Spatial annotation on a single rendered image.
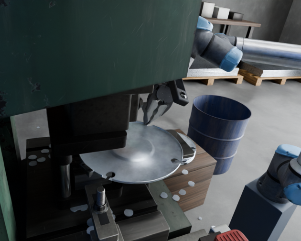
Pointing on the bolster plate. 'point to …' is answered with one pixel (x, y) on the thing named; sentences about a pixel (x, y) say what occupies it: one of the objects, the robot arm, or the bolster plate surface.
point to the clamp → (101, 215)
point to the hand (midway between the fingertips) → (148, 122)
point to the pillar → (65, 180)
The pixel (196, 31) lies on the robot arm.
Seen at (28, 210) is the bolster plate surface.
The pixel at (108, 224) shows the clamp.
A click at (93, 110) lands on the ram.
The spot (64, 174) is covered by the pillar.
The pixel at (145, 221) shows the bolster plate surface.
